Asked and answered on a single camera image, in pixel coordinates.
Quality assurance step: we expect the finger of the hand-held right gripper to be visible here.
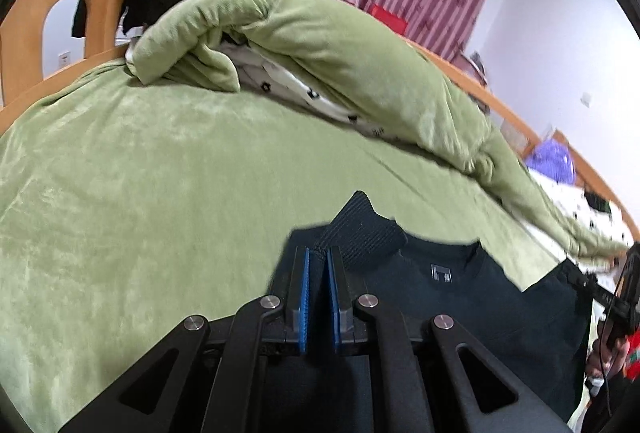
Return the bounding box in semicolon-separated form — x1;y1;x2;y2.
562;259;622;310

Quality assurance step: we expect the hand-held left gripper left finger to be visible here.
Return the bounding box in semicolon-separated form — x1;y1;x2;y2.
57;245;312;433

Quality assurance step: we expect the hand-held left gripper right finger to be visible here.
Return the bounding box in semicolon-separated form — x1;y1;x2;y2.
326;245;573;433

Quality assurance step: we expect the dark navy sweater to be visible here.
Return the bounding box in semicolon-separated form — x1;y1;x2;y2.
260;190;599;433

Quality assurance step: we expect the person's right hand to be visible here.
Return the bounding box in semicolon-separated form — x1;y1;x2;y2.
585;320;632;382

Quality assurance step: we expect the white dotted cloth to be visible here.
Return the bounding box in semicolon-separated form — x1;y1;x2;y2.
526;164;640;275

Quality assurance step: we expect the small black item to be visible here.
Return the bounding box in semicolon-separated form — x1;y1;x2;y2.
581;192;614;214

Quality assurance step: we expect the purple cloth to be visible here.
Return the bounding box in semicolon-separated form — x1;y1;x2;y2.
524;137;577;187

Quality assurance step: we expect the green plush bed blanket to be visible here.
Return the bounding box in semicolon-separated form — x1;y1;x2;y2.
0;47;568;433

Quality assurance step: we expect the green quilt with white lining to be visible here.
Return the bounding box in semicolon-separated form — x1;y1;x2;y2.
124;0;632;265

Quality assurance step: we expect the red box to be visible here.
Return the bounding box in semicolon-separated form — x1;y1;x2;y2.
368;3;409;34

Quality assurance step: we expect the wooden bed headboard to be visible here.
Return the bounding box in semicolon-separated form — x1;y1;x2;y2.
0;0;232;134

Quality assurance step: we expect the black cable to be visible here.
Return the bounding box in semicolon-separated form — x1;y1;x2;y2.
599;263;626;419

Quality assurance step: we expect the grey metal frame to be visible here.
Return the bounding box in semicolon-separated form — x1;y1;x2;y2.
466;51;491;87

